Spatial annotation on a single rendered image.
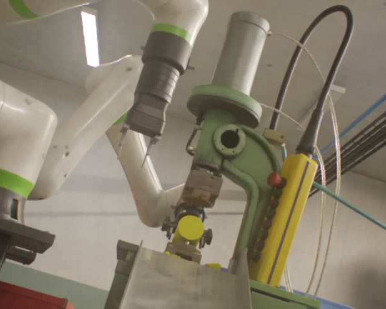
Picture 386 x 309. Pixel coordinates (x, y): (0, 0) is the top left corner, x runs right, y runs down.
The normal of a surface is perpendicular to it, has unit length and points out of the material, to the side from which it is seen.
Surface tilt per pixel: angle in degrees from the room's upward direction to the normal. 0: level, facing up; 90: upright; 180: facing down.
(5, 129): 117
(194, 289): 30
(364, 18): 180
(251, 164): 90
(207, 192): 90
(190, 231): 74
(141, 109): 87
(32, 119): 88
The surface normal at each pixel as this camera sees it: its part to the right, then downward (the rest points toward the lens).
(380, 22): -0.28, 0.92
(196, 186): 0.11, -0.26
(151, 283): 0.29, -0.93
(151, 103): 0.24, -0.07
